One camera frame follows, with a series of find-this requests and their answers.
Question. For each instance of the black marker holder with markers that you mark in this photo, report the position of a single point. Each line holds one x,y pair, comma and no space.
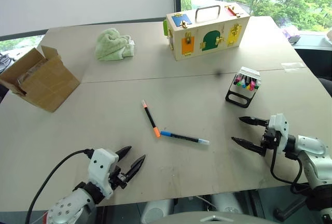
237,99

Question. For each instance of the purple white bag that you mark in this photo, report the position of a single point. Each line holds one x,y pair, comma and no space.
291,34

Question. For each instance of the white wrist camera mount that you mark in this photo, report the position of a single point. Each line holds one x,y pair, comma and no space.
99,165
281,125

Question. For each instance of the black chair base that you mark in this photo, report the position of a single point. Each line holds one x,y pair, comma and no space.
293,208

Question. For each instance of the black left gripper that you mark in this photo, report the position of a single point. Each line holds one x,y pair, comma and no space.
118,178

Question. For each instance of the open cardboard box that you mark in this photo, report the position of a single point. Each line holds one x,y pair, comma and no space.
49,84

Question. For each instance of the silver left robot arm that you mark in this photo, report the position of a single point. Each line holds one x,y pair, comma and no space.
70,206

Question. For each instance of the wooden lock activity box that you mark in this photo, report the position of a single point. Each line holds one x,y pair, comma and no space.
207,32

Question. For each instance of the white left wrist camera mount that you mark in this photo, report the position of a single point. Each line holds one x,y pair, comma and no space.
99,165

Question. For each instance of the grey robot torso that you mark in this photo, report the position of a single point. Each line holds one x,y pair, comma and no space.
218,218

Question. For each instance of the dark chair seat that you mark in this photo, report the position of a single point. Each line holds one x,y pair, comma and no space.
326,87

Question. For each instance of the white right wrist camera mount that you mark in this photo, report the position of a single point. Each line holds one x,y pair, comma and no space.
281,125

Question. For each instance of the clear tape strip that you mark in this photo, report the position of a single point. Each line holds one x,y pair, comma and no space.
294,66

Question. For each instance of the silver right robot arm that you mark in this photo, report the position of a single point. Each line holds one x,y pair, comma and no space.
315,154

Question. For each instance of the orange-capped black marker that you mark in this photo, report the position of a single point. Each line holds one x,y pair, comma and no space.
150,117

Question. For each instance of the blue-capped black marker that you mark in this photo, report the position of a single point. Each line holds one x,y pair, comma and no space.
181,137

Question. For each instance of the green fluffy towel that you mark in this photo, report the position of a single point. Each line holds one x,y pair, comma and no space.
114,45

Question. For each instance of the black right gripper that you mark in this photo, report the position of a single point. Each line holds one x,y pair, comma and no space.
269,138

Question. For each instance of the grey rounded robot leg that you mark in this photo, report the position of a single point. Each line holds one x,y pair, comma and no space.
227,202
157,211

